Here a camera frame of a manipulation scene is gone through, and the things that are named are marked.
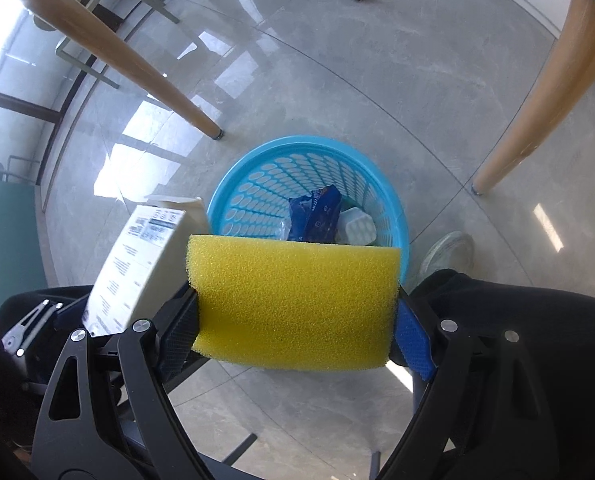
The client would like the yellow sponge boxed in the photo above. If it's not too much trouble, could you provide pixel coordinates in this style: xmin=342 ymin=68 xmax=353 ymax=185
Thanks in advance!
xmin=186 ymin=234 xmax=402 ymax=373

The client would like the blue plastic waste basket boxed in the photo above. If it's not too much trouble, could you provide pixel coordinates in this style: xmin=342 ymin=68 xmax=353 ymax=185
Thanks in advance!
xmin=207 ymin=135 xmax=411 ymax=288

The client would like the round white wooden-legged table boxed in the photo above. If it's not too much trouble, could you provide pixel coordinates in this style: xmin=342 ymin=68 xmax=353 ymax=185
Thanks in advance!
xmin=20 ymin=0 xmax=595 ymax=196

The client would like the person's white shoe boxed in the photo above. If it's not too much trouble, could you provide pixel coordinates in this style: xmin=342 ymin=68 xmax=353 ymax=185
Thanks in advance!
xmin=420 ymin=231 xmax=475 ymax=286

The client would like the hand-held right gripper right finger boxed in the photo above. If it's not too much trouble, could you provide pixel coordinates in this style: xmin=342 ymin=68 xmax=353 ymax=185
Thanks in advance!
xmin=377 ymin=285 xmax=553 ymax=480

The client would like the blue snack bag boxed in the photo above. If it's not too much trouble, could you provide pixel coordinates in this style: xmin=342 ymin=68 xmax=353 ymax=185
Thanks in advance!
xmin=287 ymin=185 xmax=342 ymax=244

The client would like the person's black trouser leg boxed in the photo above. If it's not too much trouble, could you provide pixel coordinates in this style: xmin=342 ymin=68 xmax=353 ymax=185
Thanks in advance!
xmin=387 ymin=269 xmax=595 ymax=480

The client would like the black window frame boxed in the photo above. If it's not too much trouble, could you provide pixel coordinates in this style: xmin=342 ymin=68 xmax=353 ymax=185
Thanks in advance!
xmin=0 ymin=85 xmax=65 ymax=123

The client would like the white plastic container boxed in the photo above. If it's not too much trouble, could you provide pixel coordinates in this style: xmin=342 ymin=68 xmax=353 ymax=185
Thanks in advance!
xmin=336 ymin=206 xmax=377 ymax=247

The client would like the teal panel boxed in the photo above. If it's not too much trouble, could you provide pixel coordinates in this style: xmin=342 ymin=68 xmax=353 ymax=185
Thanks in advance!
xmin=0 ymin=177 xmax=48 ymax=306

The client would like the white cardboard box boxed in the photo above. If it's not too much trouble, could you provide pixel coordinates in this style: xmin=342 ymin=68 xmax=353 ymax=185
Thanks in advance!
xmin=82 ymin=195 xmax=210 ymax=337

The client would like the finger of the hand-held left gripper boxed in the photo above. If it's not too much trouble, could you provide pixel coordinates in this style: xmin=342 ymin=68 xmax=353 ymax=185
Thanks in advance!
xmin=2 ymin=299 xmax=94 ymax=358

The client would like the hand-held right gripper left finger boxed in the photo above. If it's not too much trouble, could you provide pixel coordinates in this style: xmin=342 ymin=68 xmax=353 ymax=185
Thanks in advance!
xmin=31 ymin=287 xmax=213 ymax=480

